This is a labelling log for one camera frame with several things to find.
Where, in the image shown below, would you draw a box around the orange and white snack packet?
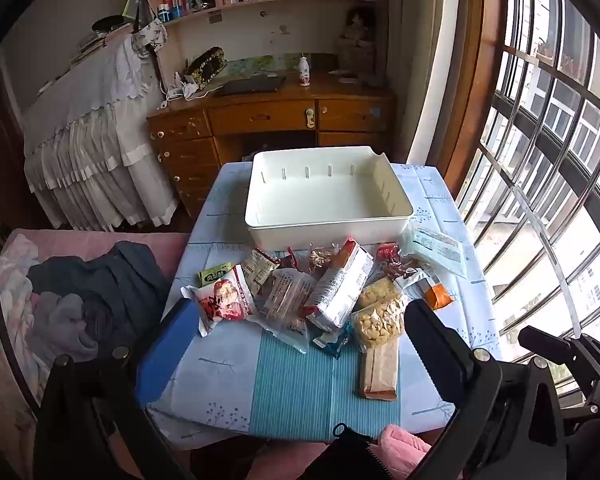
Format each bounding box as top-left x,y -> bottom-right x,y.
395,265 -> 455,311

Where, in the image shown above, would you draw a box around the beige packet with red trim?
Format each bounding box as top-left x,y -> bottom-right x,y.
241,247 -> 281,296

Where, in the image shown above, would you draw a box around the floral cloth pouch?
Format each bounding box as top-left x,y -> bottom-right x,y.
130,17 -> 170,58

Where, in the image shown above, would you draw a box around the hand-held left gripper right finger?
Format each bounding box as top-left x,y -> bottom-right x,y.
404,300 -> 568,480

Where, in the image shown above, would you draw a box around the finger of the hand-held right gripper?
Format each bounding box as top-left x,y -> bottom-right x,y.
517,325 -> 600,417

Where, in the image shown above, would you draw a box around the black laptop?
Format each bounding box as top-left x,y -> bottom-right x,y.
212,75 -> 287,98

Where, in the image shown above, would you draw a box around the blue patterned tablecloth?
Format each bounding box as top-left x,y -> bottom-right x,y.
147,162 -> 501,443

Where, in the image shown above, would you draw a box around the green map sheet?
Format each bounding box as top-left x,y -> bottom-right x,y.
227,55 -> 301,76

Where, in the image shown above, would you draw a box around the long brown wafer packet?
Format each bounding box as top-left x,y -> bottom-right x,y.
360,340 -> 400,401

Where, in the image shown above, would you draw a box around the white charger cables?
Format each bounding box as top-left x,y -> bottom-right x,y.
157,72 -> 201,111

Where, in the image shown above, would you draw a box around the small teal snack packet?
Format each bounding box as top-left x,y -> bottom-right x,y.
312,322 -> 356,359

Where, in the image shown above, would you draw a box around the white lace cover cloth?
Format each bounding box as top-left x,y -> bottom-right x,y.
22,35 -> 181,231

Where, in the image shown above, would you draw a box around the black round hat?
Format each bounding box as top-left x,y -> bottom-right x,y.
91,14 -> 131,33

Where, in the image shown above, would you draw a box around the group of toiletry bottles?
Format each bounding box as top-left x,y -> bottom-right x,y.
157,0 -> 216,21

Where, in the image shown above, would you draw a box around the pale green snack packet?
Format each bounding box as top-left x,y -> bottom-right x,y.
402,222 -> 468,278

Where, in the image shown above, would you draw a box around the red round candy packet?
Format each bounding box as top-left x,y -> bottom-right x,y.
375,242 -> 406,281

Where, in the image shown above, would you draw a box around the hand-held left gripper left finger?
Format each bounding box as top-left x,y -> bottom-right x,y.
32,299 -> 203,480

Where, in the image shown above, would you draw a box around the pile of dark clothes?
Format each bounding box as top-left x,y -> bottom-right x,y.
27,240 -> 171,361

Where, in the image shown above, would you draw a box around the pink bedsheet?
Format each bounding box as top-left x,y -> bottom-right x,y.
0,227 -> 191,271

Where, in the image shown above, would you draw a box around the wooden desk with drawers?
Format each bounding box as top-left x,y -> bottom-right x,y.
147,72 -> 398,221

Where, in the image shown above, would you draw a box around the wicker basket with doll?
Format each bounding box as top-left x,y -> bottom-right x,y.
335,5 -> 381,78

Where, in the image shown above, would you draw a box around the clear bag of peanuts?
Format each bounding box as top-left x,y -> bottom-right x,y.
350,295 -> 408,351

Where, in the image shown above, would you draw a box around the striped clear pastry packet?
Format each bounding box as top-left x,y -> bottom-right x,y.
254,267 -> 317,353

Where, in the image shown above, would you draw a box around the white plastic storage bin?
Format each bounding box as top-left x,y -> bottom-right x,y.
244,146 -> 415,252

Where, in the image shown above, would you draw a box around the large white biscuit packet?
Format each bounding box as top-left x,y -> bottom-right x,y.
302,237 -> 376,333

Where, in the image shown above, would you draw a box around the metal window grille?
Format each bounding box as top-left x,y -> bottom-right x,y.
455,0 -> 600,396

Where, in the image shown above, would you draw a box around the small green snack packet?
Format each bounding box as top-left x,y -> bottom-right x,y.
197,262 -> 236,288

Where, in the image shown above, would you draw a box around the red and white snack packet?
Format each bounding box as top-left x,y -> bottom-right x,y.
180,265 -> 258,337

